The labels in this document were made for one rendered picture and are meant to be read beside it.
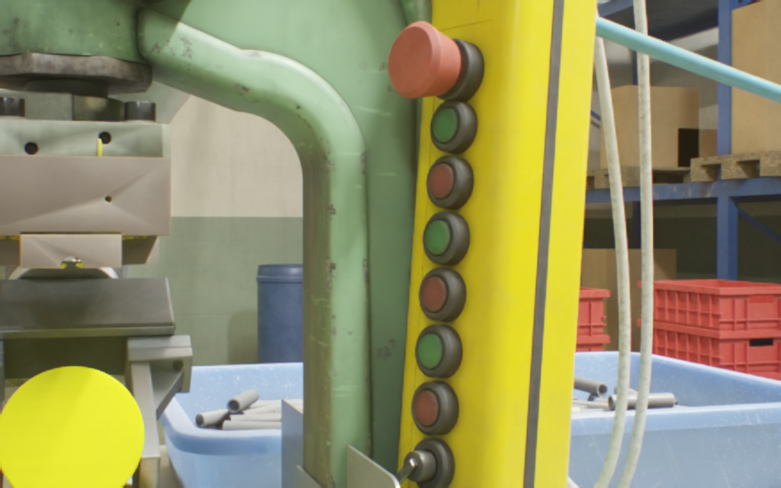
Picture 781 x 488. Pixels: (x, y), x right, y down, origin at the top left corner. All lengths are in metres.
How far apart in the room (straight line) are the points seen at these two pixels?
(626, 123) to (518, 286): 7.58
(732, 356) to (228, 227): 5.41
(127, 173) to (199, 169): 8.37
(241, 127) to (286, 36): 8.37
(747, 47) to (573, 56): 6.38
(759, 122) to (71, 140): 6.38
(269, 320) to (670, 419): 6.75
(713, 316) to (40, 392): 3.88
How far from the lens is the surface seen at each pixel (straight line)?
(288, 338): 7.53
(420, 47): 0.56
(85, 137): 0.56
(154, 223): 0.53
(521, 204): 0.56
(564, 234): 0.59
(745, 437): 0.96
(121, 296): 0.71
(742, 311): 4.35
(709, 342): 4.33
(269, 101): 0.59
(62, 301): 0.70
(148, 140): 0.56
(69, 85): 0.59
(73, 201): 0.52
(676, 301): 4.51
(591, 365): 1.30
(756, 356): 4.40
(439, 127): 0.58
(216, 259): 8.91
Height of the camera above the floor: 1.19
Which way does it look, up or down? 1 degrees down
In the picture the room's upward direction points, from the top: straight up
